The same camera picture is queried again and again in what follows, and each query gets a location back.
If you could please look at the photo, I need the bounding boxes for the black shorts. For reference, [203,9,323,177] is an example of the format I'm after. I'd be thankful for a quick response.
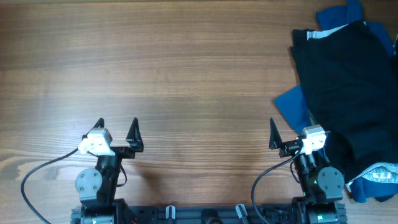
[289,20,398,184]

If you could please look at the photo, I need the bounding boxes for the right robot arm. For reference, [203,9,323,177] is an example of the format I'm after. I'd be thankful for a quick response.
[269,119,348,224]

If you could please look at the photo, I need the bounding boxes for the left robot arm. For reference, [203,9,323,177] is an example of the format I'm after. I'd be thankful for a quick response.
[71,118,144,224]

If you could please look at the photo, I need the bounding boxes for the blue garment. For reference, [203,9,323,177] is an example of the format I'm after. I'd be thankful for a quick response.
[274,0,397,203]

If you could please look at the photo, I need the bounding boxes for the light blue denim shorts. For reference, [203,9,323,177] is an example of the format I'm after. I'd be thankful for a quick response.
[306,24,398,184]

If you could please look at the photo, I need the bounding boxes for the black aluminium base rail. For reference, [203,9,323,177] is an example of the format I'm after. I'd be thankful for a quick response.
[70,203,348,224]

